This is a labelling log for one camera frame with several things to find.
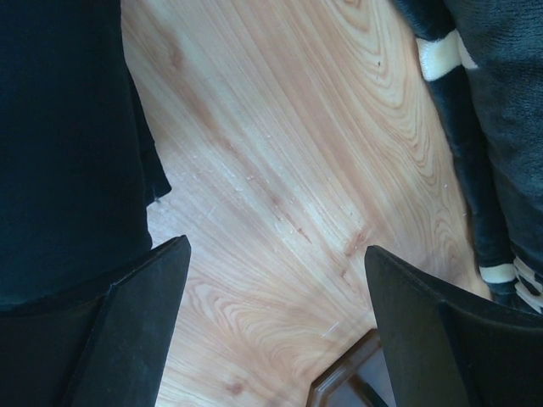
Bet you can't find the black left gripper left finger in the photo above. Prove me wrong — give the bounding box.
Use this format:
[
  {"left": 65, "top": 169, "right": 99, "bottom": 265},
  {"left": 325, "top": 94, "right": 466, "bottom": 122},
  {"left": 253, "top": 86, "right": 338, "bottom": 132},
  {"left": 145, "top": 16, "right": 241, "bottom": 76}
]
[{"left": 1, "top": 236, "right": 191, "bottom": 406}]

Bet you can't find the gold wire wine glass rack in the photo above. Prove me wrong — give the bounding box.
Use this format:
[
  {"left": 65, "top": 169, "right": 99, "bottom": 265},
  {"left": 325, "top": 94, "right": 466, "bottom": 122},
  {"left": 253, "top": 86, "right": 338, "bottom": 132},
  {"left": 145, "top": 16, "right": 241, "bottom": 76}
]
[{"left": 306, "top": 329, "right": 396, "bottom": 407}]

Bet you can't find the black cloth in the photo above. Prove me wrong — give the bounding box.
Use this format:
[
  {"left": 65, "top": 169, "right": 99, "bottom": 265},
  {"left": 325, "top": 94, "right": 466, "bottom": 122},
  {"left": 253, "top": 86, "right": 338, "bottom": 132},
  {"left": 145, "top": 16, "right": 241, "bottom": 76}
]
[{"left": 1, "top": 1, "right": 171, "bottom": 309}]

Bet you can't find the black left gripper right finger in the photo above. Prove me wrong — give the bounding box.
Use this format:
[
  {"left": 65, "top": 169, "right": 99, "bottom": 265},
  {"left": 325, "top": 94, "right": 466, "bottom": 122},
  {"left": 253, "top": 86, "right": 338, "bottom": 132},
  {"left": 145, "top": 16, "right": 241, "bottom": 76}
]
[{"left": 364, "top": 246, "right": 542, "bottom": 406}]

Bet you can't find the black floral pattern pillow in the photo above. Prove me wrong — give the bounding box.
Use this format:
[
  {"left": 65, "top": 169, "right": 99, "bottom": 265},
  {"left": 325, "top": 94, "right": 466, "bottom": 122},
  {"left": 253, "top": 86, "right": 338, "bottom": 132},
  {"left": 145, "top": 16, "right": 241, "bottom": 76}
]
[{"left": 395, "top": 1, "right": 542, "bottom": 314}]

